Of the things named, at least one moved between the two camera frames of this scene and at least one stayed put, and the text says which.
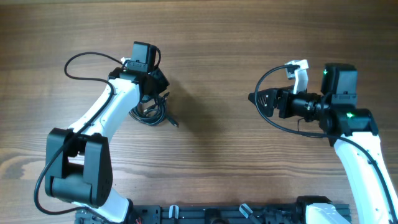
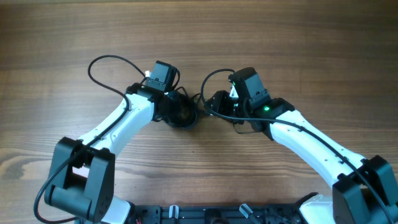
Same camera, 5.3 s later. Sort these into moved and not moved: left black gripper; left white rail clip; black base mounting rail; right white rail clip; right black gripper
Moved: right black gripper; left black gripper
Not moved: black base mounting rail; right white rail clip; left white rail clip
